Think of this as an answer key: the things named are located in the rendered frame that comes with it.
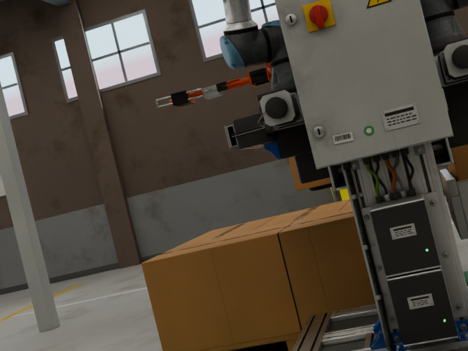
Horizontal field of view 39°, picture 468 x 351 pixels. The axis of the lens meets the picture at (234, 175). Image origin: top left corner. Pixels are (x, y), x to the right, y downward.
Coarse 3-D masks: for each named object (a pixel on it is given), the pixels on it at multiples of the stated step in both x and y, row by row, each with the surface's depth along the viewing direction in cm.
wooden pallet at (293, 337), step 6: (276, 336) 264; (282, 336) 263; (288, 336) 262; (294, 336) 261; (246, 342) 267; (252, 342) 266; (258, 342) 265; (264, 342) 265; (270, 342) 264; (276, 342) 264; (282, 342) 307; (288, 342) 262; (294, 342) 262; (210, 348) 271; (216, 348) 270; (222, 348) 270; (228, 348) 269; (234, 348) 268; (240, 348) 268; (246, 348) 312; (252, 348) 311; (288, 348) 262
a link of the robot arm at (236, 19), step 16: (224, 0) 216; (240, 0) 214; (240, 16) 215; (224, 32) 219; (240, 32) 215; (256, 32) 218; (224, 48) 220; (240, 48) 216; (256, 48) 218; (240, 64) 219; (256, 64) 222
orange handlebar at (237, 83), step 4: (232, 80) 278; (236, 80) 279; (240, 80) 278; (244, 80) 277; (248, 80) 277; (228, 84) 279; (232, 84) 278; (236, 84) 278; (240, 84) 279; (244, 84) 282; (228, 88) 284; (232, 88) 282; (196, 92) 282; (200, 92) 282; (188, 96) 283; (192, 96) 283
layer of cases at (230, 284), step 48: (192, 240) 332; (240, 240) 268; (288, 240) 260; (336, 240) 255; (192, 288) 272; (240, 288) 266; (288, 288) 261; (336, 288) 256; (192, 336) 273; (240, 336) 268
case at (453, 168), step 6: (456, 150) 239; (462, 150) 238; (456, 156) 239; (462, 156) 238; (456, 162) 239; (462, 162) 239; (450, 168) 264; (456, 168) 239; (462, 168) 239; (456, 174) 241; (462, 174) 239; (456, 180) 248
